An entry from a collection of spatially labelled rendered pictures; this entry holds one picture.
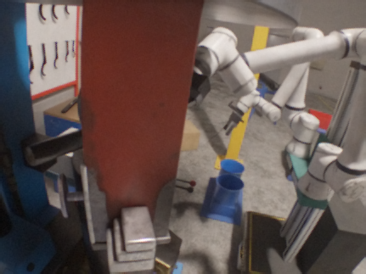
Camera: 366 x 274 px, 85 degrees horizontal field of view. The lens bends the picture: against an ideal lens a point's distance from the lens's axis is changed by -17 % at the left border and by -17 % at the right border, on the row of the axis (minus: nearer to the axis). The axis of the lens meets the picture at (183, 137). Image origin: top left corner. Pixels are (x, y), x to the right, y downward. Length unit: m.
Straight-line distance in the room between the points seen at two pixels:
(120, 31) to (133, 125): 0.09
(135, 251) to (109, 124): 0.14
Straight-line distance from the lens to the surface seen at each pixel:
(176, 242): 0.97
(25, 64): 0.78
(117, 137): 0.24
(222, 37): 0.71
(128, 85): 0.22
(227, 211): 2.54
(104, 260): 0.66
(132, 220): 0.28
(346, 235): 1.73
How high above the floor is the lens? 1.76
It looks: 26 degrees down
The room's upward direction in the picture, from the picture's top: 9 degrees clockwise
